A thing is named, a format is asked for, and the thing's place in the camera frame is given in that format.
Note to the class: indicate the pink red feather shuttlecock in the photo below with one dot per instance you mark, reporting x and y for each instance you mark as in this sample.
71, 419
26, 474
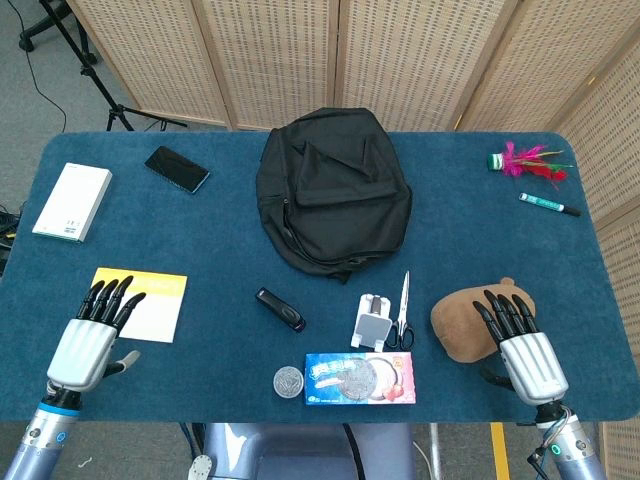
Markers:
525, 162

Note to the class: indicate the round grey metal tin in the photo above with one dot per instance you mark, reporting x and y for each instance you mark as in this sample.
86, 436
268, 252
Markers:
288, 382

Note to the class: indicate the white adapter plug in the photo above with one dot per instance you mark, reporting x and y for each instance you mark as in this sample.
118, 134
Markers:
372, 322

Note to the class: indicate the blue table mat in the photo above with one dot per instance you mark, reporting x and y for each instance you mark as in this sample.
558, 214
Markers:
225, 280

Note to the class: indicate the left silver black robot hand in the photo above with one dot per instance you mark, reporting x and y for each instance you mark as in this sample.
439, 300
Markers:
82, 350

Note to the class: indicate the black tripod stand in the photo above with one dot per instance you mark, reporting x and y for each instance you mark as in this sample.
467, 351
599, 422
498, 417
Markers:
95, 70

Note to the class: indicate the brown plush toy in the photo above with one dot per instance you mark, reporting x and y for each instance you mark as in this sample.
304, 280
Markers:
465, 325

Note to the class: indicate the blue pink cookie box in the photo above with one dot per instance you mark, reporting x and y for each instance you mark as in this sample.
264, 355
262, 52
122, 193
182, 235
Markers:
360, 377

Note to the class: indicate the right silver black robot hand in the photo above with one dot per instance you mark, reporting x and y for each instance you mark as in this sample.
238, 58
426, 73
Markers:
532, 365

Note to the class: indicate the yellow white notepad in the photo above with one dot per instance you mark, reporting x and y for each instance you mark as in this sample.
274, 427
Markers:
152, 310

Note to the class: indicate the black backpack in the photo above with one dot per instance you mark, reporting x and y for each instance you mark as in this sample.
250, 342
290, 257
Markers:
335, 200

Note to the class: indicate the white rectangular box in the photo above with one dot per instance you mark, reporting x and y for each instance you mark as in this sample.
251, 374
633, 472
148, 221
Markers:
72, 201

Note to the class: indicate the woven folding screen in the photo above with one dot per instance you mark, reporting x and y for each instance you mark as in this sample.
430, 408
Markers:
350, 60

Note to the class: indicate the black office chair base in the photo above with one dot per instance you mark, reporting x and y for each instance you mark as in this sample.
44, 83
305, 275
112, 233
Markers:
50, 32

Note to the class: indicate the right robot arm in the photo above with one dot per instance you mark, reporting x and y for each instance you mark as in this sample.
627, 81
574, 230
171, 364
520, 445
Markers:
562, 442

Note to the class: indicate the green white marker pen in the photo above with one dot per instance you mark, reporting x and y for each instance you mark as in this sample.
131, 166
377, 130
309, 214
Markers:
547, 204

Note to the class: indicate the black smartphone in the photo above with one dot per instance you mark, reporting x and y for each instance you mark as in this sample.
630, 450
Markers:
177, 169

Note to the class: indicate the black stapler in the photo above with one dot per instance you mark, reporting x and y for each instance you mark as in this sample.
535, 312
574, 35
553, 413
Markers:
280, 310

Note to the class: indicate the grey robot torso base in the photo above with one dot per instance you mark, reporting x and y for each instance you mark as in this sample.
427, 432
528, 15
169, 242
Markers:
300, 452

